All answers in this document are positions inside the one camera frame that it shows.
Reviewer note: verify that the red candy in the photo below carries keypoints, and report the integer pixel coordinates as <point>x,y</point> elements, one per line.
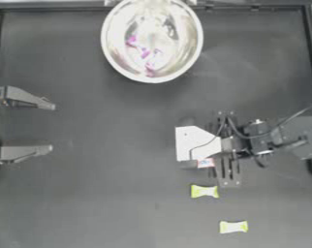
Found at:
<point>205,163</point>

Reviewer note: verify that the green candy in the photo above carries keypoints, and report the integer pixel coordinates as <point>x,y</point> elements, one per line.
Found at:
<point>204,191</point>
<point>233,227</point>

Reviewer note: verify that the steel bowl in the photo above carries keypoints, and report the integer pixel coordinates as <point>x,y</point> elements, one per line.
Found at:
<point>124,22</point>

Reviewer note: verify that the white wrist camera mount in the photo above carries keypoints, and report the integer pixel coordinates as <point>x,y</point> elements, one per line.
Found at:
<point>195,143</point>

